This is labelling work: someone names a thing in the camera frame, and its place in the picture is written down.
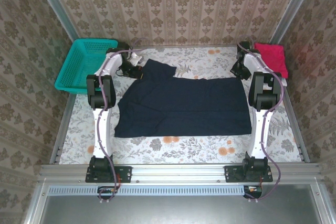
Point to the floral patterned tablecloth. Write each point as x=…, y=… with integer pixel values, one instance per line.
x=183, y=150

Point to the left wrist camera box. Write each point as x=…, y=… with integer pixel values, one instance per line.
x=136, y=60

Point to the pink-red t-shirt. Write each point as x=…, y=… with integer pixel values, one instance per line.
x=273, y=56

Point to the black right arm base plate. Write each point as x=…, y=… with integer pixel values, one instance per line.
x=233, y=174

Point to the aluminium table side rail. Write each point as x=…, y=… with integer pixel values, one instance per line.
x=63, y=129
x=296, y=129

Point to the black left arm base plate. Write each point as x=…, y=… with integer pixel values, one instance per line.
x=123, y=174

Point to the aluminium frame post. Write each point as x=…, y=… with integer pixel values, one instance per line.
x=295, y=6
x=55, y=6

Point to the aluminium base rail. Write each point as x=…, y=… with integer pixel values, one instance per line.
x=178, y=172

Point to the teal plastic basket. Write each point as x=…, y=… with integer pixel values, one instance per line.
x=78, y=61

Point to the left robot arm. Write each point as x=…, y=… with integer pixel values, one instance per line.
x=105, y=132

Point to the navy blue t-shirt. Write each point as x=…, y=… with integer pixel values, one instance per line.
x=183, y=103

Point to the grey metal panel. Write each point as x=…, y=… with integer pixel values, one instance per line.
x=170, y=211

